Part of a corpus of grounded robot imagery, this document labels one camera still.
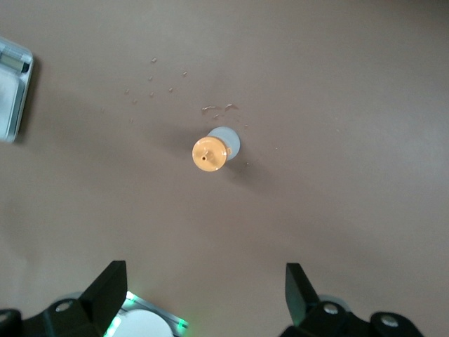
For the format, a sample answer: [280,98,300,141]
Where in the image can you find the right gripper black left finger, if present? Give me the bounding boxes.
[0,260,128,337]

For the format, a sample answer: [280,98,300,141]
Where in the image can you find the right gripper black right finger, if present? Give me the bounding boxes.
[276,263,425,337]

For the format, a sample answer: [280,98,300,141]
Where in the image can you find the translucent orange-capped sauce bottle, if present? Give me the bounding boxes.
[192,126,242,173]

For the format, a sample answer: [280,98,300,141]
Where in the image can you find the brown table cover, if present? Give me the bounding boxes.
[0,0,449,337]

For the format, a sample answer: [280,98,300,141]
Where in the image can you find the silver digital kitchen scale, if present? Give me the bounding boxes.
[0,35,35,143]

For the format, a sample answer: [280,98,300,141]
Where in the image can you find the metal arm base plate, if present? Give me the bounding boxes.
[119,290,191,337]

